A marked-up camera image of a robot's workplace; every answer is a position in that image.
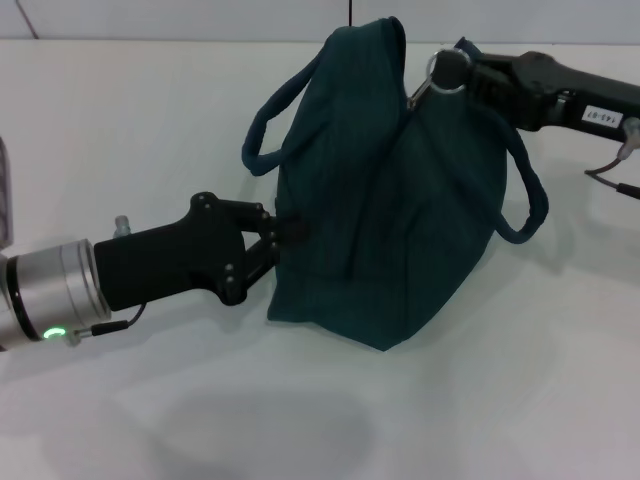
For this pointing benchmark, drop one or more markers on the dark teal insulated lunch bag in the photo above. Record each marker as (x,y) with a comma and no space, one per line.
(375,200)

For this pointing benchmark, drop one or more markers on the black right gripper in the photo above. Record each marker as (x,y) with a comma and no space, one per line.
(575,95)

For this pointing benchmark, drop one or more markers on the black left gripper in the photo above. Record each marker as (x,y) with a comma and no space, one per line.
(170,260)

